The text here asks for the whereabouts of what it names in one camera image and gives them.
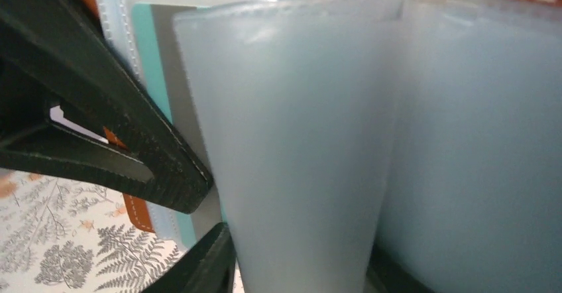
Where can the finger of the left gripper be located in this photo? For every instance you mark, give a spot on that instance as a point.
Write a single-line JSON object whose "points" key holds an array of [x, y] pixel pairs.
{"points": [[56, 67], [55, 150]]}

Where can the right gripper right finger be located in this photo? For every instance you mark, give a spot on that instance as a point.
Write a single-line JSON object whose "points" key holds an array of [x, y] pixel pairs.
{"points": [[386, 275]]}

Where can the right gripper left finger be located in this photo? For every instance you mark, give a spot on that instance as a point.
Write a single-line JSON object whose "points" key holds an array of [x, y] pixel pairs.
{"points": [[208, 267]]}

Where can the teal grey credit card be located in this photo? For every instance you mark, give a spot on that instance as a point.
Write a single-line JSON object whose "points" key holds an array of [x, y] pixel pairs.
{"points": [[167, 84]]}

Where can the brown leather card holder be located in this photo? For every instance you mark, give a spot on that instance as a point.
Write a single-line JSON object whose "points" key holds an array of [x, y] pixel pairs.
{"points": [[429, 127]]}

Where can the floral patterned table mat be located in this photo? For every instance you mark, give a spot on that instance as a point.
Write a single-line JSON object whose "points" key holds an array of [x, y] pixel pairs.
{"points": [[60, 235]]}

